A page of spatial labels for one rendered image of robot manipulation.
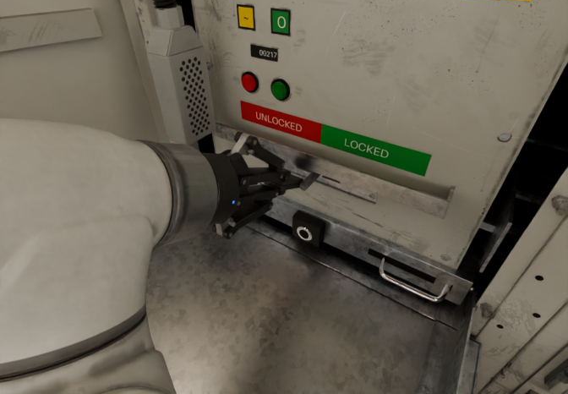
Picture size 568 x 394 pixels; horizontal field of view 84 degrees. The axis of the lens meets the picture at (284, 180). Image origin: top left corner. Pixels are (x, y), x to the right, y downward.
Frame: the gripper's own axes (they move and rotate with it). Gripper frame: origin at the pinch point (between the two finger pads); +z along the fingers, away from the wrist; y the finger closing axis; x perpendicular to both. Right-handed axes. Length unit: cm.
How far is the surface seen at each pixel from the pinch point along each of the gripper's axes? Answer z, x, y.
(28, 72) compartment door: -17.7, -38.4, -5.0
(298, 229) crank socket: 9.4, 1.0, 9.5
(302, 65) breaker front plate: -1.3, -1.8, -16.8
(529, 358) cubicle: 10.4, 38.6, 12.8
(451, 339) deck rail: 9.4, 29.3, 15.2
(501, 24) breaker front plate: -5.3, 20.2, -23.5
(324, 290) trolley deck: 7.4, 9.5, 16.9
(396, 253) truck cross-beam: 10.7, 18.0, 6.6
